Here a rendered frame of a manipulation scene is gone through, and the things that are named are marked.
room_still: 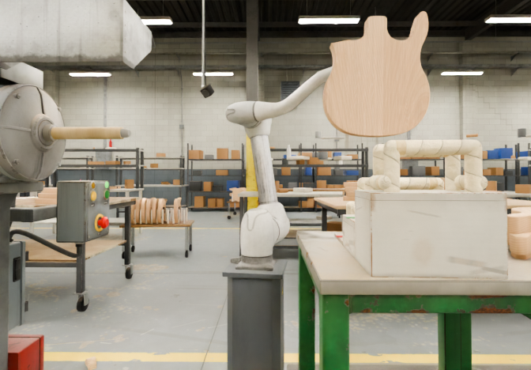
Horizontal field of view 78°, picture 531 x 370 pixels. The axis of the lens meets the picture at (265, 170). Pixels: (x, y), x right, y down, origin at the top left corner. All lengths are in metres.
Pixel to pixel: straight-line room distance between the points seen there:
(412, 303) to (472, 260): 0.15
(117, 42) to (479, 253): 0.88
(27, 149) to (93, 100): 12.77
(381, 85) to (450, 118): 12.53
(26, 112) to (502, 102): 14.48
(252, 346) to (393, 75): 1.27
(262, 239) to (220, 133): 10.63
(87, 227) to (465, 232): 1.06
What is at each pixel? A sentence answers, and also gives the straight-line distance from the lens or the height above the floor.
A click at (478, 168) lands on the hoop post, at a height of 1.15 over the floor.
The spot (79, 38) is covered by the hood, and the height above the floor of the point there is 1.44.
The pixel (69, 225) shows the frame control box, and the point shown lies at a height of 0.98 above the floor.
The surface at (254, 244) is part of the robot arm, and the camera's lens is 1.57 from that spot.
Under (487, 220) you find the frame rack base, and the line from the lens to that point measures 0.80.
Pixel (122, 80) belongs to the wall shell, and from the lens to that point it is 13.49.
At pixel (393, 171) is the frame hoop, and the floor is 1.14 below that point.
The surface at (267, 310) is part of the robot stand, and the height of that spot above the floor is 0.54.
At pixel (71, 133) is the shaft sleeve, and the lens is 1.00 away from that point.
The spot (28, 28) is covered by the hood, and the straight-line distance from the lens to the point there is 0.94.
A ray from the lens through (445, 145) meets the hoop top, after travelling 0.77.
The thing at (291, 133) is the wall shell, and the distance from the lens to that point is 12.00.
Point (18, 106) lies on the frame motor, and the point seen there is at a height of 1.30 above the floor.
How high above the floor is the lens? 1.13
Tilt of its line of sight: 1 degrees up
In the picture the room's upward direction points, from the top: straight up
